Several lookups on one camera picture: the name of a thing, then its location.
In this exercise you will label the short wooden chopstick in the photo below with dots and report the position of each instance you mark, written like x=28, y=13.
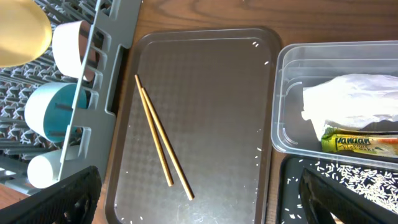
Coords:
x=154, y=134

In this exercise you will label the grey dish rack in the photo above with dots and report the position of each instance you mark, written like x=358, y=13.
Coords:
x=92, y=122

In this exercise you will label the white pink bowl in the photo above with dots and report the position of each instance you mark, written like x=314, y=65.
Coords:
x=69, y=43

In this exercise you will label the green snack wrapper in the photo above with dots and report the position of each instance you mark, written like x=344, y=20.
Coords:
x=373, y=143

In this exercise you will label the dark brown serving tray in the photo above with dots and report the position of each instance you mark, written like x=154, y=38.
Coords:
x=212, y=90

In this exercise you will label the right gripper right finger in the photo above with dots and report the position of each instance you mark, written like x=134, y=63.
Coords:
x=323, y=198

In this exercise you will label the long wooden chopstick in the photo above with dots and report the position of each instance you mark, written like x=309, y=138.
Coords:
x=168, y=145

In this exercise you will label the white napkin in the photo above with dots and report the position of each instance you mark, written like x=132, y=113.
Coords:
x=350, y=102

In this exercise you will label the yellow plate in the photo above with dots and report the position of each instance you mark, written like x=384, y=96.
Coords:
x=26, y=32

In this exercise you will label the black waste tray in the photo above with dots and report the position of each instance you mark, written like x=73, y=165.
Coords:
x=289, y=193

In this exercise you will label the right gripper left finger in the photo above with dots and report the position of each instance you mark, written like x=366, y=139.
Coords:
x=71, y=200

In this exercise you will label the clear plastic bin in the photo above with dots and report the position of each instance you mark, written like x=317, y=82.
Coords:
x=306, y=65

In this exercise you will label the white paper cup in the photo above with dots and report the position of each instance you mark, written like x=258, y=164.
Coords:
x=43, y=170

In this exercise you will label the rice food waste pile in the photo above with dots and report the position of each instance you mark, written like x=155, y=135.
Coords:
x=367, y=183

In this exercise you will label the light blue bowl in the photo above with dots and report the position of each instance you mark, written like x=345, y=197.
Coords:
x=48, y=110

